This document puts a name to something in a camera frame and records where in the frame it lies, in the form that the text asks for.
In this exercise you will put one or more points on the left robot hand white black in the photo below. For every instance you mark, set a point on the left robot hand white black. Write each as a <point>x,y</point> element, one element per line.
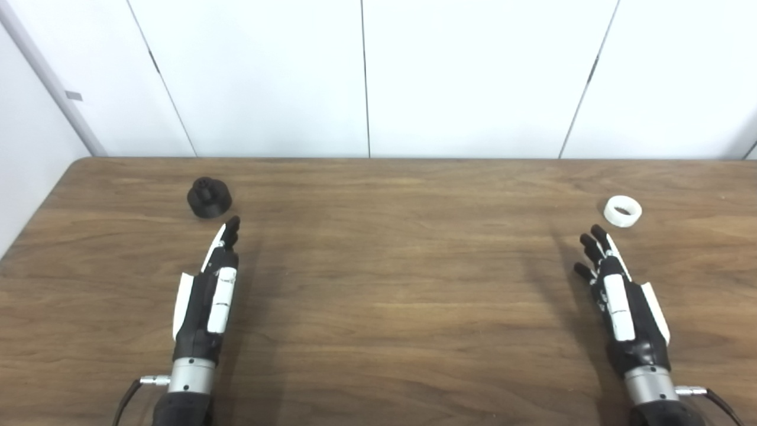
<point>198,331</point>

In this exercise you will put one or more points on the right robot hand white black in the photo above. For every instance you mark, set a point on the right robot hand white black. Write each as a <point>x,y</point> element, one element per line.
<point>636,337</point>

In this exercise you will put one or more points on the round black part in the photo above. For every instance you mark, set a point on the round black part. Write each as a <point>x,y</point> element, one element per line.
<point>208,200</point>

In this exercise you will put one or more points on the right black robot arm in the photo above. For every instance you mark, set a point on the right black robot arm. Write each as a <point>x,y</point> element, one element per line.
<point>662,415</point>

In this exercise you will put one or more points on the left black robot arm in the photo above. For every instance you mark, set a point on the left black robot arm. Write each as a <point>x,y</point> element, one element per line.
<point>180,411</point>

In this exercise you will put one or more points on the small grey wall tag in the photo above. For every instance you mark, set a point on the small grey wall tag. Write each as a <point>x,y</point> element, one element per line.
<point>74,95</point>

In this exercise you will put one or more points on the grey wall corner post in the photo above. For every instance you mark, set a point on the grey wall corner post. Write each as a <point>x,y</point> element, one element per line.
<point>47,83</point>

